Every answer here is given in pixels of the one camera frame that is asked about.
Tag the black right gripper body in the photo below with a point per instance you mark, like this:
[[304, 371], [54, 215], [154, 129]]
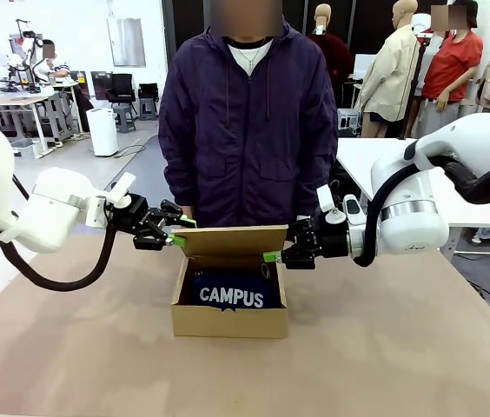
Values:
[[332, 241]]

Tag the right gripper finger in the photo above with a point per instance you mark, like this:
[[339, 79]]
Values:
[[300, 230], [295, 257]]

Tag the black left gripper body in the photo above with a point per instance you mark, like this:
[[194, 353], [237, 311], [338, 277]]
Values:
[[127, 217]]

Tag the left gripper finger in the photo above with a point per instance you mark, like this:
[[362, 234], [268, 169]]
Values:
[[171, 213], [154, 241]]

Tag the navy campus pouch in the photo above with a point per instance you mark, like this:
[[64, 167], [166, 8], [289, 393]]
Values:
[[232, 293]]

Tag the brown cardboard box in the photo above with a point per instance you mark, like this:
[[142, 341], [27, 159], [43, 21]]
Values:
[[227, 321]]

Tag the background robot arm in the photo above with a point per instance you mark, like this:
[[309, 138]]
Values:
[[28, 56]]

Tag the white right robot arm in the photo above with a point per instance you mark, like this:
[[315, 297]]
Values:
[[419, 208]]

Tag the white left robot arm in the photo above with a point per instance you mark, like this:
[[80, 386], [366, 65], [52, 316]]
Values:
[[49, 217]]

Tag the person's right hand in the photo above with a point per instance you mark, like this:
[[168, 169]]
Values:
[[187, 211]]

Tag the white air purifier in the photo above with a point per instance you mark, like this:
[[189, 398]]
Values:
[[102, 132]]

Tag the white background table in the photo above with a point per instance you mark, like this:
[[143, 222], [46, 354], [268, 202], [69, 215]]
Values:
[[358, 156]]

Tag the grey plastic stool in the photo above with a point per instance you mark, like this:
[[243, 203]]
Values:
[[124, 118]]

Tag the black tripod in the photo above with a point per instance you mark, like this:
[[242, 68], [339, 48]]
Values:
[[21, 187]]

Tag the person in purple jacket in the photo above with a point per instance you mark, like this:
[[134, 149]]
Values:
[[247, 130]]

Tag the grey computer tower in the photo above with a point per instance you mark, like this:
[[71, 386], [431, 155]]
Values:
[[348, 119]]

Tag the black office chair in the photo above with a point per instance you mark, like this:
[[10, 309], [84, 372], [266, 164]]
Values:
[[121, 89]]

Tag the background workbench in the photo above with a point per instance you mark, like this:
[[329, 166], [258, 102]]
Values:
[[19, 108]]

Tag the seated person in white shirt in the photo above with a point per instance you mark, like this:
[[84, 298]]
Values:
[[54, 69]]

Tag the mannequin in dark red top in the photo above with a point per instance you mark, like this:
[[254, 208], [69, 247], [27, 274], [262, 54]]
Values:
[[334, 61]]

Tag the mannequin in beige jacket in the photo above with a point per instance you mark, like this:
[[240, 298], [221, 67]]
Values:
[[390, 78]]

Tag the black stand pole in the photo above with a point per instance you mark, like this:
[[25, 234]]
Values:
[[414, 87]]

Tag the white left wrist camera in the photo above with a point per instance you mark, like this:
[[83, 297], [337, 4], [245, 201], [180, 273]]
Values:
[[122, 191]]

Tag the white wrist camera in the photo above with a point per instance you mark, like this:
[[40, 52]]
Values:
[[340, 206], [122, 191]]

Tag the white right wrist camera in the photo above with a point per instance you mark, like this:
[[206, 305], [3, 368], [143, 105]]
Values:
[[340, 206]]

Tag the metal wall panel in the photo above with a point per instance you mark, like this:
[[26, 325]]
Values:
[[126, 42]]

